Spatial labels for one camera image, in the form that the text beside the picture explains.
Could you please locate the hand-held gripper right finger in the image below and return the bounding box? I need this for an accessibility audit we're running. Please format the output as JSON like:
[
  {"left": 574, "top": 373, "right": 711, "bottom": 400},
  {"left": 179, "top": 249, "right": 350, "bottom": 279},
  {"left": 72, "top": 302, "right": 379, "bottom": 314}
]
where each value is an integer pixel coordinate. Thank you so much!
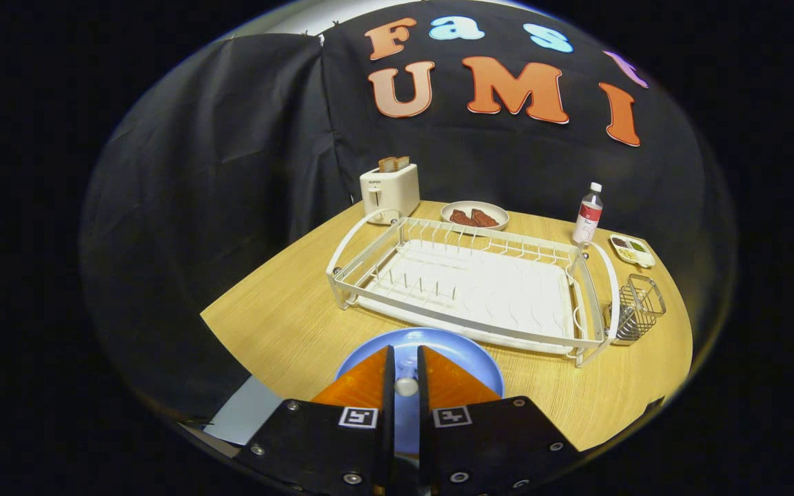
[{"left": 416, "top": 344, "right": 580, "bottom": 495}]

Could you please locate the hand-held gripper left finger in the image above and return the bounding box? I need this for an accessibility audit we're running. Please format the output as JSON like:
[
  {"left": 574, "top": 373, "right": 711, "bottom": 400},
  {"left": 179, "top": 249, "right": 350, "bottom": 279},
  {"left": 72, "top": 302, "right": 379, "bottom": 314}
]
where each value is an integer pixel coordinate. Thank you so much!
[{"left": 235, "top": 344, "right": 396, "bottom": 495}]

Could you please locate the blue plate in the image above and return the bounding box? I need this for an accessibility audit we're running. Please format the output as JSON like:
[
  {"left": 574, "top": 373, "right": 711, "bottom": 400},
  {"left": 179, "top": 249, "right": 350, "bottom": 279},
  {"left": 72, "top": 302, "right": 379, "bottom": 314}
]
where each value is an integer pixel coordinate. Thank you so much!
[{"left": 335, "top": 327, "right": 506, "bottom": 455}]

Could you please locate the white wire dish rack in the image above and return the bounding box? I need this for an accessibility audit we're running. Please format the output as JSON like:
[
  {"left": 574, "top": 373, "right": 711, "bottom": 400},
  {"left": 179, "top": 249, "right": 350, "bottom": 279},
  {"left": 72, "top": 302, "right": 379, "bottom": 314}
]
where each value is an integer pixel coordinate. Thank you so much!
[{"left": 326, "top": 209, "right": 620, "bottom": 368}]

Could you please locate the silver wire basket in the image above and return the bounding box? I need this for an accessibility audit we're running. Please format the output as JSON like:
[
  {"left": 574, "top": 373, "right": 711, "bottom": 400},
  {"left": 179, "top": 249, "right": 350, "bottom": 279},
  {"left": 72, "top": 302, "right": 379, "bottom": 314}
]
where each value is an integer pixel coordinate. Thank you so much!
[{"left": 604, "top": 273, "right": 667, "bottom": 345}]

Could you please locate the cream white toaster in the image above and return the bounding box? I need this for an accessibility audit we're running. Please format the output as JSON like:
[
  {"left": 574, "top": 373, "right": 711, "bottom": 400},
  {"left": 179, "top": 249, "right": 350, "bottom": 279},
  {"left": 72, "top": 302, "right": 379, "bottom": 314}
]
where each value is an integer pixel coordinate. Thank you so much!
[{"left": 360, "top": 163, "right": 421, "bottom": 226}]

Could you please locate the beige round plate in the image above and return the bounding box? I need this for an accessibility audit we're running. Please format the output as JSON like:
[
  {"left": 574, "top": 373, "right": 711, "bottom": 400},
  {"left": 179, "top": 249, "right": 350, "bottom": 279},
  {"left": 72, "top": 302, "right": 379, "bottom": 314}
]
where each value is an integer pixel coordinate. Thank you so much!
[{"left": 440, "top": 200, "right": 510, "bottom": 231}]

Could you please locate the white divided condiment tray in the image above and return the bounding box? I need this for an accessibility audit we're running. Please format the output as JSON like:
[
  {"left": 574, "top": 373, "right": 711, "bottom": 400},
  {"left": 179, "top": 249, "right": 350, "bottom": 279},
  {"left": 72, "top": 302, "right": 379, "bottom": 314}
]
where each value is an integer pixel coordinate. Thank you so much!
[{"left": 609, "top": 234, "right": 656, "bottom": 269}]

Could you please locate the clear bottle with red label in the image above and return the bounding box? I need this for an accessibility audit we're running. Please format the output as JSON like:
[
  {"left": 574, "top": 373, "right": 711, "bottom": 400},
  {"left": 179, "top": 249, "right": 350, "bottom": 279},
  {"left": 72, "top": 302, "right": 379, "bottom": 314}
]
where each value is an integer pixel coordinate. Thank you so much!
[{"left": 572, "top": 182, "right": 604, "bottom": 246}]

